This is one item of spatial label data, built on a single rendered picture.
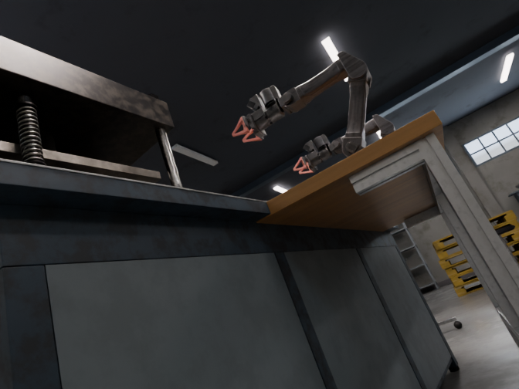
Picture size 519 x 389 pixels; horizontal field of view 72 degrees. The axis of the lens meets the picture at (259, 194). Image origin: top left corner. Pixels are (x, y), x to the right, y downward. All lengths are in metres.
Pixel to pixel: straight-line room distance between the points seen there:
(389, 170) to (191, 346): 0.58
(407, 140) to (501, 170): 10.29
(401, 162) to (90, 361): 0.72
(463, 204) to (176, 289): 0.62
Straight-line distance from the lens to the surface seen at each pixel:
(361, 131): 1.21
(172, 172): 2.11
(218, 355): 0.71
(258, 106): 1.40
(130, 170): 2.05
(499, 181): 11.09
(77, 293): 0.58
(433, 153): 0.90
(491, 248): 0.87
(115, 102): 2.11
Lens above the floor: 0.49
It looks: 20 degrees up
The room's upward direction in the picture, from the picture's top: 21 degrees counter-clockwise
